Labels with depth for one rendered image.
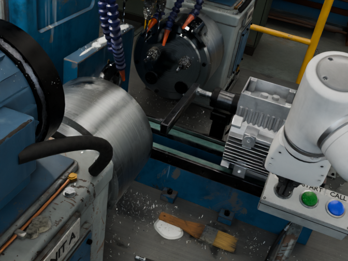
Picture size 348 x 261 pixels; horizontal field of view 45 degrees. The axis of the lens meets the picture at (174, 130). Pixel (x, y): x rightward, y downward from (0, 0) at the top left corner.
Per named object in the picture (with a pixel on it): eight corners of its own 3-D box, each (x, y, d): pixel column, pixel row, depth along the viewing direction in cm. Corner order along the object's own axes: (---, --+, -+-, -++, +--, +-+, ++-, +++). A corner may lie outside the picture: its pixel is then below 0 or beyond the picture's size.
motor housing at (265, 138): (215, 179, 104) (232, 114, 94) (232, 141, 119) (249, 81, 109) (295, 208, 100) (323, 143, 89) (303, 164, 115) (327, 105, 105)
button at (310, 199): (298, 205, 81) (300, 201, 79) (301, 192, 82) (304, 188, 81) (313, 211, 80) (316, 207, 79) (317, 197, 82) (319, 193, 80)
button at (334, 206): (324, 215, 80) (327, 211, 78) (327, 201, 81) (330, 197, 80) (340, 220, 79) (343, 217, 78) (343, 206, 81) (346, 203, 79)
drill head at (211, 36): (116, 97, 130) (124, 19, 117) (165, 54, 164) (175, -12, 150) (192, 122, 125) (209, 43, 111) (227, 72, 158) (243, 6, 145)
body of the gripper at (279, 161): (347, 128, 66) (325, 163, 75) (283, 109, 68) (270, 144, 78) (338, 168, 62) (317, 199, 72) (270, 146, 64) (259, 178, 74)
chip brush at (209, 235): (155, 222, 105) (156, 220, 105) (163, 209, 109) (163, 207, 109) (233, 254, 101) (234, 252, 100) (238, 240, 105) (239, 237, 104)
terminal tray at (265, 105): (233, 119, 99) (240, 93, 95) (243, 100, 108) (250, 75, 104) (283, 136, 96) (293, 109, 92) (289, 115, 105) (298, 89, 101)
